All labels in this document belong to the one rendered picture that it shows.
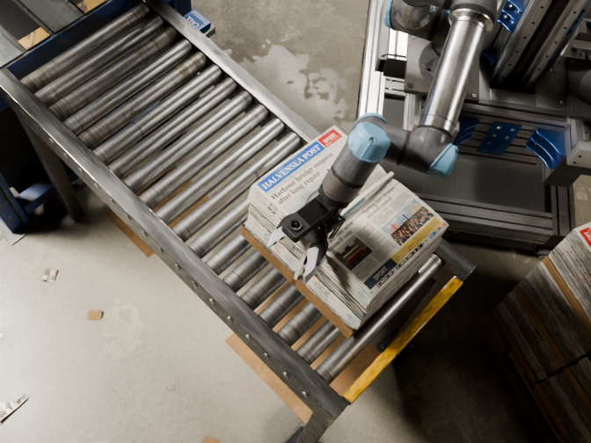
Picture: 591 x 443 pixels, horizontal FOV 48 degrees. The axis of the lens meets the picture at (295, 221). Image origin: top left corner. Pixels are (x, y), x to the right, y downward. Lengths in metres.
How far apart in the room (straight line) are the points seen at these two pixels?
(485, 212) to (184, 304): 1.17
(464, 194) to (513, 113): 0.52
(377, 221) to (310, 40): 1.77
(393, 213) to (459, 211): 1.02
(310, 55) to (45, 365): 1.72
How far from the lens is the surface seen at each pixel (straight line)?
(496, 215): 2.57
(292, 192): 1.49
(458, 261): 1.79
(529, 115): 2.20
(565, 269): 2.03
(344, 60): 3.11
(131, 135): 1.90
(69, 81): 2.04
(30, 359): 2.55
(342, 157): 1.28
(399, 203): 1.55
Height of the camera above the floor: 2.36
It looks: 64 degrees down
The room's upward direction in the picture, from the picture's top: 10 degrees clockwise
